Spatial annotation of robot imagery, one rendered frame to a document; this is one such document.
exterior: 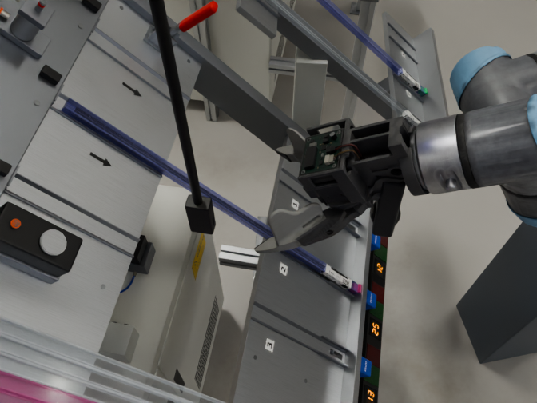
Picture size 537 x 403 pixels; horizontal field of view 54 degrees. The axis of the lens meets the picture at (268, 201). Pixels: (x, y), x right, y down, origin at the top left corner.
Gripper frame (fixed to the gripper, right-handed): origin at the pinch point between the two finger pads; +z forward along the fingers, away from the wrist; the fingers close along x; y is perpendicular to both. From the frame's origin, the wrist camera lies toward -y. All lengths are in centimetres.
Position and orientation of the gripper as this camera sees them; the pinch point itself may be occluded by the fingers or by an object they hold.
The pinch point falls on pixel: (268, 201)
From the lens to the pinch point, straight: 65.5
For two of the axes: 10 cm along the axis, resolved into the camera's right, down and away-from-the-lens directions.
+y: -5.1, -5.4, -6.7
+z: -8.4, 1.6, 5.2
